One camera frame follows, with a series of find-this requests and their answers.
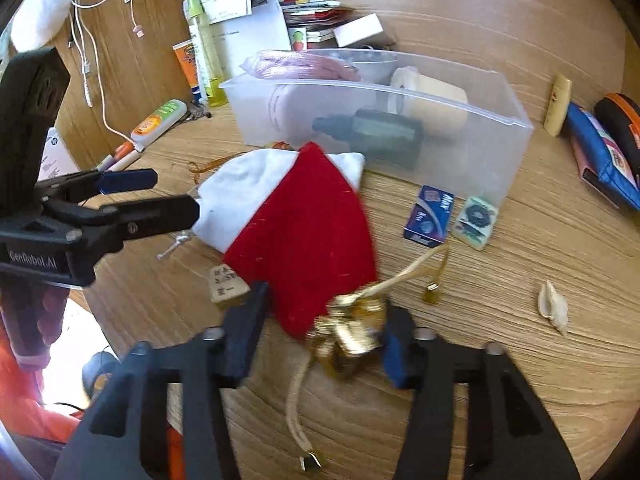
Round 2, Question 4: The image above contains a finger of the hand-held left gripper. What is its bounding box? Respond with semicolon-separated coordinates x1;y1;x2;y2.
45;195;201;241
35;169;158;202

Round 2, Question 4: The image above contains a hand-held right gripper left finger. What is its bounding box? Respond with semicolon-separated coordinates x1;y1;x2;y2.
52;280;271;480

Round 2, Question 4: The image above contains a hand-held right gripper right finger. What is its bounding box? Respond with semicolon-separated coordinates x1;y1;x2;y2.
382;305;581;480

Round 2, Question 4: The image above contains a gold ribbon bow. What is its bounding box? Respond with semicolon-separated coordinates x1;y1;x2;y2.
287;247;451;472

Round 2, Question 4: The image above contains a wooden tag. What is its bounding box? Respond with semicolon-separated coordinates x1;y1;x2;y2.
207;262;251;306

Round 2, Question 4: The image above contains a red and white felt pouch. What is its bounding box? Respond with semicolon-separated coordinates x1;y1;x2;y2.
191;141;379;343

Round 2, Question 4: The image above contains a small blue box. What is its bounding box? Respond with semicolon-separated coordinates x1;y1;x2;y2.
402;185;456;248

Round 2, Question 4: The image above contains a pink cord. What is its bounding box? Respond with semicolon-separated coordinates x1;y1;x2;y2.
240;50;362;83

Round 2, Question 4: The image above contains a clear plastic storage box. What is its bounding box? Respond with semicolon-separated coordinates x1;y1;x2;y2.
220;49;535;211

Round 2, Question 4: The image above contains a dark green spray bottle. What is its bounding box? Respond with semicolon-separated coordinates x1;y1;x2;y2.
312;108;426;171

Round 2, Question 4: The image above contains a beige cylindrical jar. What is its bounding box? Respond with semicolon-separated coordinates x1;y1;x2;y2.
390;66;471;138

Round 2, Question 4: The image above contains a person's left forearm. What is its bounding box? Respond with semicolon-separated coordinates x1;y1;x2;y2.
0;330;86;443

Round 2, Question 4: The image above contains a person's left hand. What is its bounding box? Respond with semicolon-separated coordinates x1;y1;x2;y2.
0;280;66;368

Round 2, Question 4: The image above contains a white marker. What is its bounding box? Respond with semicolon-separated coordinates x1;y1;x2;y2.
107;149;146;173

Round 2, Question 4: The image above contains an orange cap marker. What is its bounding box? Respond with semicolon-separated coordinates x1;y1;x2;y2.
95;141;136;171

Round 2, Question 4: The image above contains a green and orange tube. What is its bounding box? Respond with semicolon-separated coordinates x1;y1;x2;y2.
130;99;188;147

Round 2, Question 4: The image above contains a white printed box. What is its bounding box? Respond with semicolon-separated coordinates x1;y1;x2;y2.
37;127;81;176

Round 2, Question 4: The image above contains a yellow-green spray bottle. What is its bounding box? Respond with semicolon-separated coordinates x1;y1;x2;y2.
182;0;228;108

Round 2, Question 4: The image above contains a green white eraser packet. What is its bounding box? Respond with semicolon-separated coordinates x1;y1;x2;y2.
450;195;501;251

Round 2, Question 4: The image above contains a beige seashell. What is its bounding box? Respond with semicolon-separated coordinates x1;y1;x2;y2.
537;280;570;337

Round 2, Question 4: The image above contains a white fluffy plush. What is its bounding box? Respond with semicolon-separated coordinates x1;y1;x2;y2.
10;0;73;53

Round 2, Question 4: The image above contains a white folded leaflet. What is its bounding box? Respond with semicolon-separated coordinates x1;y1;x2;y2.
197;0;291;81

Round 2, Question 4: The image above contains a stack of booklets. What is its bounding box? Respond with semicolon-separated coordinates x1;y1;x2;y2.
277;0;358;46

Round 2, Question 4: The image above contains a pink flat case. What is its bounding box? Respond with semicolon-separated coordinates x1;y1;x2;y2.
570;135;621;196

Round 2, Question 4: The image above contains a glass bowl of trinkets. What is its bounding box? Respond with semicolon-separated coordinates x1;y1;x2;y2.
345;45;401;81

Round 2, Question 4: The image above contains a small white box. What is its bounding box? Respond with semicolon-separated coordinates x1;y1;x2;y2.
332;13;398;51

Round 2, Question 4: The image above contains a blue zipper pouch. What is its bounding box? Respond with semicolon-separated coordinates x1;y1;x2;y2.
565;102;640;211

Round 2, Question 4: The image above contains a black case with orange zipper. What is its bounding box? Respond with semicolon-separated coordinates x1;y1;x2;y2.
594;92;640;161

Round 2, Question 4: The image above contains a white charging cable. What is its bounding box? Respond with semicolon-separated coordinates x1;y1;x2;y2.
65;0;146;148

